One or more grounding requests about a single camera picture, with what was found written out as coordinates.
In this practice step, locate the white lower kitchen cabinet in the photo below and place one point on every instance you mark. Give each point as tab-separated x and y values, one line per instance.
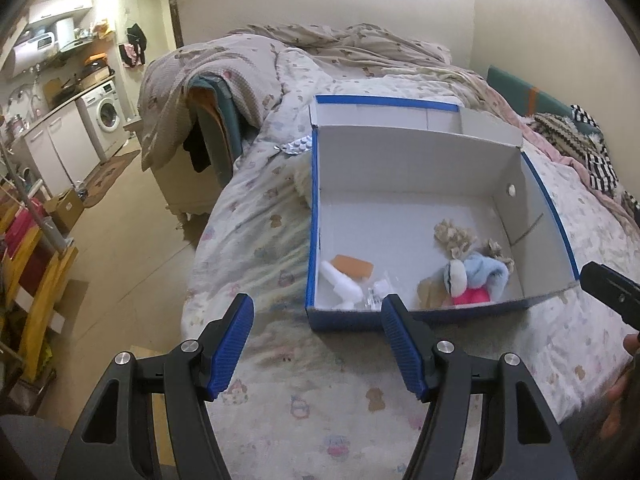
55	145

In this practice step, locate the silver pill blister pack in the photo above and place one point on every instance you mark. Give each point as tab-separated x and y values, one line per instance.
300	146

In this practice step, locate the plush toy blue pink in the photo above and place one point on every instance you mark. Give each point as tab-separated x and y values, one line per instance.
482	270

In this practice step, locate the teal towel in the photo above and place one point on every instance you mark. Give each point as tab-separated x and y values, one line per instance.
227	105

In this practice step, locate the pink blanket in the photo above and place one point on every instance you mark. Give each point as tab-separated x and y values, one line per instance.
555	152

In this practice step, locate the white printed blanket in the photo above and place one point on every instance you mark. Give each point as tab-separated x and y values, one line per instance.
300	400

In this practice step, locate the white water heater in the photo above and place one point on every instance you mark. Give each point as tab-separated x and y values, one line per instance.
30	52

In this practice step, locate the cream bed footboard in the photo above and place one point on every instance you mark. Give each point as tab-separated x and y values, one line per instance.
180	185

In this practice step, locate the teal headboard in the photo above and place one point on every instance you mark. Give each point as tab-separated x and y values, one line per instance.
515	92

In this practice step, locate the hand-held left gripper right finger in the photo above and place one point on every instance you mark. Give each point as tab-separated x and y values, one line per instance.
405	350

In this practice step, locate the dark cloth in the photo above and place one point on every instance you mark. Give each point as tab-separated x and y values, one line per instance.
197	150

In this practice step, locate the person's right hand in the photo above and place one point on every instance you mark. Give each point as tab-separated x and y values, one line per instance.
622	400

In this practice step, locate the dark hanging clothes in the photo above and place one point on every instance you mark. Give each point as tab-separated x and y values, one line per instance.
136	40

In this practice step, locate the brown patterned rug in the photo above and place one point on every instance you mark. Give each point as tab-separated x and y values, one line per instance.
107	172

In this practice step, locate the metal pole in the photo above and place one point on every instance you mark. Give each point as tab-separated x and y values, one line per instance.
42	215

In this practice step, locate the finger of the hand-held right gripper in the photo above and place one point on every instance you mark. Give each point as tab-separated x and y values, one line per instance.
612	290

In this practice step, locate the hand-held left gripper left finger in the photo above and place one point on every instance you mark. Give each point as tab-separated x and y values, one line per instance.
230	350

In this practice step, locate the white striped fluffy sock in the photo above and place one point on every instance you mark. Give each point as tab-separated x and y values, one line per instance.
455	277

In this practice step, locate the clear plastic packet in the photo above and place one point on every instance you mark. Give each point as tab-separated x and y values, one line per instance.
377	290

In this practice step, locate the white plastic bottle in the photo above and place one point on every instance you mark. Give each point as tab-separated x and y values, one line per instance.
340	282

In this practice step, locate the orange sponge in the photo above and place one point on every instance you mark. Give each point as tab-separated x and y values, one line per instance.
352	266

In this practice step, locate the yellow wooden rack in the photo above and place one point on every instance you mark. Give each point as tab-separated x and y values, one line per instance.
40	280

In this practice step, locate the white washing machine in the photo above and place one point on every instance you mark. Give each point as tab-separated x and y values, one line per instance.
102	110

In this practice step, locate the brown door frame strip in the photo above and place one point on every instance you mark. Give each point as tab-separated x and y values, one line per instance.
175	10

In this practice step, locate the white cardboard box blue edges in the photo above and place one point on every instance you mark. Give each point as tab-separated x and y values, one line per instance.
400	170

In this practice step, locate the pink bag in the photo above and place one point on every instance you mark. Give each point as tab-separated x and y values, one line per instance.
20	235

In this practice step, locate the white fluffy toy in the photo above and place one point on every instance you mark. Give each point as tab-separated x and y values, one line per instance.
301	182

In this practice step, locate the white upper kitchen cabinet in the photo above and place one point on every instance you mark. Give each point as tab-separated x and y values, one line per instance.
60	7

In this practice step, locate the tan cloth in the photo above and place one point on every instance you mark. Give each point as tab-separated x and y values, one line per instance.
430	292

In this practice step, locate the zigzag crochet blanket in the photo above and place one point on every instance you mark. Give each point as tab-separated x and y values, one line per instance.
560	132

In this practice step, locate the brown cardboard box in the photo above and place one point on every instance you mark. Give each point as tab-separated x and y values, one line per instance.
65	207

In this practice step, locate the beige fluffy plush toy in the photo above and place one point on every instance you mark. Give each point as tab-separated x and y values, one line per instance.
497	252
452	235

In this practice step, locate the beige patterned duvet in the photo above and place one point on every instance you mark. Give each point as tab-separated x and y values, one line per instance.
350	42

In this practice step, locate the white kitchen cabinet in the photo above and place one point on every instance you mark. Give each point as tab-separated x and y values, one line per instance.
55	145
60	7

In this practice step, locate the black white striped cloth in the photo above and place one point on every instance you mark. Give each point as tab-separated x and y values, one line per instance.
602	167

